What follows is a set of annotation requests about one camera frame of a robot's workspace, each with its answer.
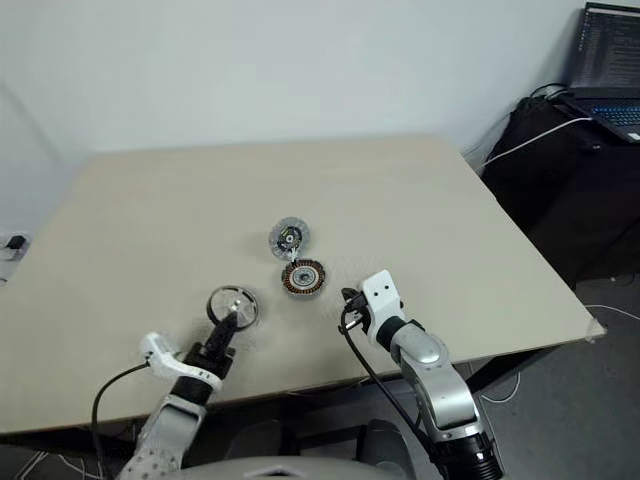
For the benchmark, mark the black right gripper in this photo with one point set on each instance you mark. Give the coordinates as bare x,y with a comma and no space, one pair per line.
361,312

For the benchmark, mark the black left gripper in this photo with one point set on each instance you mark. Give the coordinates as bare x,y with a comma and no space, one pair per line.
212,361

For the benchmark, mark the spoked silver rotor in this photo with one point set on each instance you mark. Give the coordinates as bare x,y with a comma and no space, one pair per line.
240,311

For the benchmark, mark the silver motor lid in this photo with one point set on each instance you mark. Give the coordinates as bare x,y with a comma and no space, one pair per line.
288,236

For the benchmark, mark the motor housing with copper windings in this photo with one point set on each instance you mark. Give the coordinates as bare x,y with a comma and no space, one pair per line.
303,278

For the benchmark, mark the silver robot torso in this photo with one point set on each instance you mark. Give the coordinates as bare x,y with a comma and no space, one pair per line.
290,470

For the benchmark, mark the black cabinet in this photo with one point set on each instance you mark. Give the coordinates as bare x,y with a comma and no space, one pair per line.
565,200

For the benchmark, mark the black open laptop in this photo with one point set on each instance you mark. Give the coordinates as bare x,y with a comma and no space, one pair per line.
607,70

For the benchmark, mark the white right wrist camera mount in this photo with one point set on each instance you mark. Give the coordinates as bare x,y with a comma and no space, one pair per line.
382,300

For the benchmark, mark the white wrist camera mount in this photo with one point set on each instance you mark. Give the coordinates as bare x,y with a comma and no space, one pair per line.
382,300
170,367

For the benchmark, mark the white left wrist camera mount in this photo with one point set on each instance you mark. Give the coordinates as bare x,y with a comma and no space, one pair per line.
170,367

